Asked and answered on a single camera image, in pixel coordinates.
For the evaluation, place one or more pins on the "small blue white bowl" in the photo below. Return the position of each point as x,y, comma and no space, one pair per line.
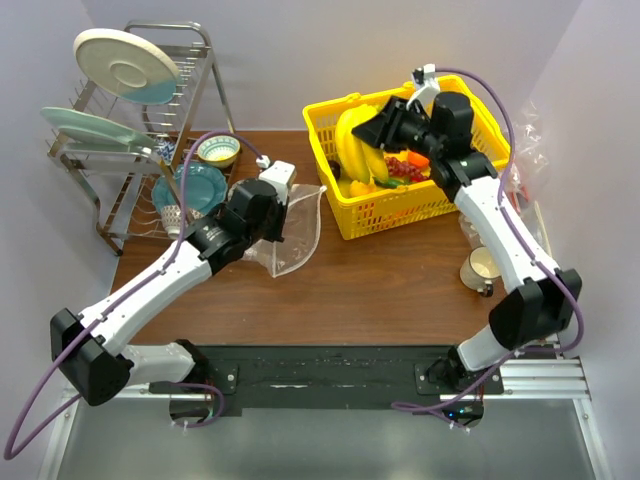
165,149

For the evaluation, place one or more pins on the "pale green plate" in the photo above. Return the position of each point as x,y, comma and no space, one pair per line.
91,129

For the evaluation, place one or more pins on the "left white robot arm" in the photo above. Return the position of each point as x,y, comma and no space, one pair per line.
92,348

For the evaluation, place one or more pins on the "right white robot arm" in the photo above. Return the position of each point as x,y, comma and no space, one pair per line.
541,297

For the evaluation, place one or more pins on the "dark avocado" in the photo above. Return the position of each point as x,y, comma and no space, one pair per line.
335,169

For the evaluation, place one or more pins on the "teal rimmed yellow bowl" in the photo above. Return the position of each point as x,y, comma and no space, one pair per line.
219,151

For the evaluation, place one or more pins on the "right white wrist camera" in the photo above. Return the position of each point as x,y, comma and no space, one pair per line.
426,88

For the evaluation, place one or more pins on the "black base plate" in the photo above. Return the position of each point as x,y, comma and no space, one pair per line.
324,377

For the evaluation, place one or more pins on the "clear zip top bag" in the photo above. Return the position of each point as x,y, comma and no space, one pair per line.
301,233

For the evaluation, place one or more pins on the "crumpled clear plastic bag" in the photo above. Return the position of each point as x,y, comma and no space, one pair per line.
531,170

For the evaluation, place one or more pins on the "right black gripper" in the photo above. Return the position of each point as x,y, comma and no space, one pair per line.
384,128

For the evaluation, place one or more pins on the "yellow banana bunch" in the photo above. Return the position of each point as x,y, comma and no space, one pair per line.
360,161

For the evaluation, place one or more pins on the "red grape bunch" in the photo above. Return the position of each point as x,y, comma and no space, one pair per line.
404,170

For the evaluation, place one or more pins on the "yellow plastic shopping basket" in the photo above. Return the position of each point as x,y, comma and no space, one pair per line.
391,208

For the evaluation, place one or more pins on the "yellow lemon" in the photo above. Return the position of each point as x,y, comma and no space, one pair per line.
358,189

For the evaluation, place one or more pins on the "teal scalloped plate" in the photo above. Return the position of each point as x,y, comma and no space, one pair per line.
206,188

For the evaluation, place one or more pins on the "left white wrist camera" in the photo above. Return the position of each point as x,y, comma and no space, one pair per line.
281,176

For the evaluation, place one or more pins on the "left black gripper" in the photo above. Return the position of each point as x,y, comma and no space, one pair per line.
281,211

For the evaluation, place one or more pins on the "white paper cup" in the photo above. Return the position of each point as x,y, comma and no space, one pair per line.
479,272

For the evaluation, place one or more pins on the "white and teal plate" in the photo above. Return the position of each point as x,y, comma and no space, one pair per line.
127,66

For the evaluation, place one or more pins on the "polka dot plastic bag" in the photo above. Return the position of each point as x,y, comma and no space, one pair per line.
469,231

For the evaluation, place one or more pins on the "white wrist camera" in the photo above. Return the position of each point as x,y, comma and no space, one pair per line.
281,176
426,88

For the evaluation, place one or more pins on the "orange fruit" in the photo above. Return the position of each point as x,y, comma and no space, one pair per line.
417,160

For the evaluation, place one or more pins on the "steel dish rack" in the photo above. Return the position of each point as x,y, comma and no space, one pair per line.
132,120

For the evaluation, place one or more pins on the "blue patterned cup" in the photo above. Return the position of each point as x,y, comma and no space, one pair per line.
171,219

